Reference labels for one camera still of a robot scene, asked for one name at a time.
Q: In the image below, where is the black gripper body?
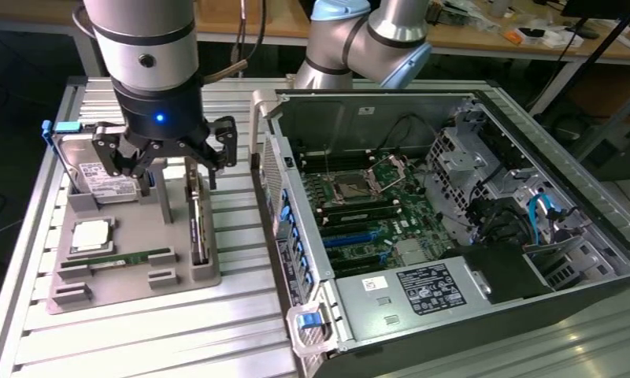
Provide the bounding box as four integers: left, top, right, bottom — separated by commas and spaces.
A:
112, 76, 212, 159

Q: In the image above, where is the low-profile graphics card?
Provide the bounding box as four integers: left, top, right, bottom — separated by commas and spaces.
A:
183, 156, 215, 269

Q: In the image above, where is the blue disk carrier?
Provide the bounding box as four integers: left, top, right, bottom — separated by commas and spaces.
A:
40, 120, 155, 198

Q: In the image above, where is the silver hard disk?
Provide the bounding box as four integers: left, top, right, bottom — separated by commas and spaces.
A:
52, 132, 142, 206

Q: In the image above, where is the grey parts rack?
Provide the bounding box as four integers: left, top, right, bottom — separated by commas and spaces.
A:
46, 156, 223, 316

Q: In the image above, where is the silver CPU chip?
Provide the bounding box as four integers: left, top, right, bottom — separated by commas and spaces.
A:
71, 221, 112, 252

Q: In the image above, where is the CPU socket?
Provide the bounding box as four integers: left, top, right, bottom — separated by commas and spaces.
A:
329, 172, 375, 206

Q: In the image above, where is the green RAM stick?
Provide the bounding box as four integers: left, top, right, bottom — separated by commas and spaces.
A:
86, 246, 171, 272

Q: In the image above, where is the metal socket cover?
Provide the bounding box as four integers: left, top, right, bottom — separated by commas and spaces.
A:
365, 154, 409, 195

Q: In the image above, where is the black installed RAM stick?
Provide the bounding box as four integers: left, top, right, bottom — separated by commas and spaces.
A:
321, 205, 401, 228

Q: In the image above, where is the blue expansion slot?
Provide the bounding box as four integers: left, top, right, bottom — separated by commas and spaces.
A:
321, 231, 375, 250

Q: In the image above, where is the metal disk bay cage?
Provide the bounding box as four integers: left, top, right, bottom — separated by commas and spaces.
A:
424, 124, 509, 208

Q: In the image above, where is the silver chipset heat sink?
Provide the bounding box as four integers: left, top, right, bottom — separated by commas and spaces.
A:
395, 239, 433, 265

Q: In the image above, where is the blue case latch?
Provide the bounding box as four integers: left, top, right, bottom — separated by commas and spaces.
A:
293, 309, 320, 331

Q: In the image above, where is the grey power supply unit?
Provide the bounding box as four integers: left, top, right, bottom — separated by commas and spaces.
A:
335, 258, 495, 344

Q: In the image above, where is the black plastic air shroud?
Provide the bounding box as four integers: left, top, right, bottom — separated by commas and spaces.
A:
440, 244, 553, 305

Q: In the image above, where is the orange and white box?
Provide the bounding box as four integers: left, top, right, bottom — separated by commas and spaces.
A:
500, 26, 585, 49

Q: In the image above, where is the open black PC case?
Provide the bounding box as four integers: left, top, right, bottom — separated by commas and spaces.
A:
248, 88, 630, 378

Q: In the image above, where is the black slanted pole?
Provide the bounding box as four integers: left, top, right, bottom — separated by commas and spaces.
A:
527, 0, 630, 117

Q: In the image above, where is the black monitor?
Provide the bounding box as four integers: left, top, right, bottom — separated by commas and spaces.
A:
559, 0, 630, 39

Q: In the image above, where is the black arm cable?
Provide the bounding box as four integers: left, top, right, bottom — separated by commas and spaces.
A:
203, 0, 268, 86

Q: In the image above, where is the wooden desk white frame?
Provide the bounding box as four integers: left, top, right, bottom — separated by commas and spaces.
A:
428, 0, 630, 119
0, 0, 316, 78

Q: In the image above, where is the blue data wire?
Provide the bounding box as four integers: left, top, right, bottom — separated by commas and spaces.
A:
525, 187, 559, 248

